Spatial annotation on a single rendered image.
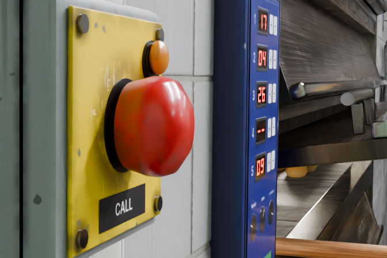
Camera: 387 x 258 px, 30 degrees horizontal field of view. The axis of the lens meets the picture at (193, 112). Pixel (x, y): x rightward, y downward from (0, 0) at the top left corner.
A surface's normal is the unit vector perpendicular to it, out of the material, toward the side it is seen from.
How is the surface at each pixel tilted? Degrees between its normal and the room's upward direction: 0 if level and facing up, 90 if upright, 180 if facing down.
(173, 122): 82
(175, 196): 90
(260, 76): 90
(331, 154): 90
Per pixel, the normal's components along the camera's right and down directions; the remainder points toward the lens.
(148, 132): 0.00, 0.13
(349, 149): -0.31, 0.04
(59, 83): 0.76, 0.04
